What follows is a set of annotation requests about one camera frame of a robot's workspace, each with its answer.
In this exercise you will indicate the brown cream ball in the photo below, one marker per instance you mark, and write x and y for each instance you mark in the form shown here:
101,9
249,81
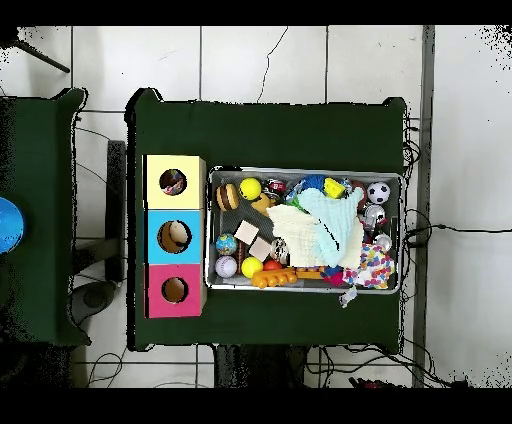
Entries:
168,240

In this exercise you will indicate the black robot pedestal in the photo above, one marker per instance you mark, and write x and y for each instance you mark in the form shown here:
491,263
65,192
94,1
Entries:
256,368

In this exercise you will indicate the wooden cube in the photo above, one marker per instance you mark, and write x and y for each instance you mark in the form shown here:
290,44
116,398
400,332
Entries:
246,232
260,249

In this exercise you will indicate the colourful ruffled fabric toy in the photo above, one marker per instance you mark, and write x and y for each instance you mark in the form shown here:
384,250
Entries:
172,184

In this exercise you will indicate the wooden box with three holes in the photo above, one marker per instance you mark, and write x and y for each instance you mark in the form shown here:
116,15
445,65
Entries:
176,304

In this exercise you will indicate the yellow ball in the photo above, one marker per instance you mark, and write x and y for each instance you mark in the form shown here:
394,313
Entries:
252,268
250,188

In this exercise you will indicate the blue round bowl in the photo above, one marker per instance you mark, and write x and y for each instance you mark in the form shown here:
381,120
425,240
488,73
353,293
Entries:
10,226

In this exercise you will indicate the wooden toy burger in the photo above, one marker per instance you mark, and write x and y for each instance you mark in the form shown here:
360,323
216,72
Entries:
227,197

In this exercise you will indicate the white baseball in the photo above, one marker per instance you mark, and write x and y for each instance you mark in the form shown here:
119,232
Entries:
226,267

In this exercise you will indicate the dark green tablecloth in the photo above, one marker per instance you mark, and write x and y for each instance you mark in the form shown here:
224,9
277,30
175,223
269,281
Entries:
260,136
40,280

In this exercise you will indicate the orange toy block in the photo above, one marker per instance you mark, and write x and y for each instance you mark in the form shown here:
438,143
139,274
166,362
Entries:
274,278

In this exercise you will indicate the mint green waffle cloth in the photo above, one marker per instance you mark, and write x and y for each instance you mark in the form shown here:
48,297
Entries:
332,208

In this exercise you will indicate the globe print ball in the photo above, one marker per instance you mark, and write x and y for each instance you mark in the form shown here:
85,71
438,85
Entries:
226,244

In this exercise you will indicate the black tripod leg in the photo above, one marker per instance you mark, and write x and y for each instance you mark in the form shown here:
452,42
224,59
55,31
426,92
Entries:
44,60

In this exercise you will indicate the cream waffle cloth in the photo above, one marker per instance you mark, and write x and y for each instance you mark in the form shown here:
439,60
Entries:
292,236

